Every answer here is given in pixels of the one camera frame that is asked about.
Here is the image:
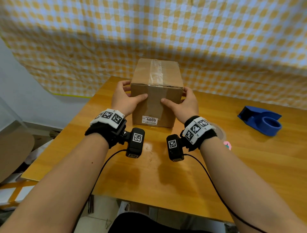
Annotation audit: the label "person's right hand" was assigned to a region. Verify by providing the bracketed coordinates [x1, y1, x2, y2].
[160, 86, 200, 125]

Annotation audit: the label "person's left hand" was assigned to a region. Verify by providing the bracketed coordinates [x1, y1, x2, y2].
[111, 80, 148, 118]

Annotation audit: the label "brown cardboard box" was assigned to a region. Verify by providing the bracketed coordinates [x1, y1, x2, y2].
[130, 58, 185, 128]

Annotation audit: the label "clear tape roll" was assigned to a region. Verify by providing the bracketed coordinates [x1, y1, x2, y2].
[211, 122, 227, 142]

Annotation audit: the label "clear tape strip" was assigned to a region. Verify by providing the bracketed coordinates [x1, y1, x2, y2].
[145, 59, 166, 128]

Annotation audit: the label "person's right forearm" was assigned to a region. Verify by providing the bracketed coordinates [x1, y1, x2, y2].
[199, 137, 307, 233]

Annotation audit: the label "person's left forearm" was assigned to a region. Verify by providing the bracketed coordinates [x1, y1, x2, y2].
[0, 133, 110, 233]

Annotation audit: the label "blue tape dispenser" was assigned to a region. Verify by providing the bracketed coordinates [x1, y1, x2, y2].
[237, 105, 283, 137]

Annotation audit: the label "person's black shorts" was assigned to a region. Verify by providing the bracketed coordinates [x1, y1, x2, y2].
[108, 212, 214, 233]

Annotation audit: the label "black marker wristband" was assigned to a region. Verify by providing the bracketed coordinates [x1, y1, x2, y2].
[180, 116, 217, 152]
[84, 108, 127, 149]

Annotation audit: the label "yellow checkered cloth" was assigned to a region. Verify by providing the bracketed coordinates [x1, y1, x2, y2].
[0, 0, 307, 110]

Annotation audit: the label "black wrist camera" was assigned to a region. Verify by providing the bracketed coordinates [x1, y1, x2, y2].
[125, 127, 146, 159]
[166, 134, 185, 162]

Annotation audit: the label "black camera cable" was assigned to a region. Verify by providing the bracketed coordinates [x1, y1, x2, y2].
[183, 153, 267, 233]
[72, 149, 128, 233]

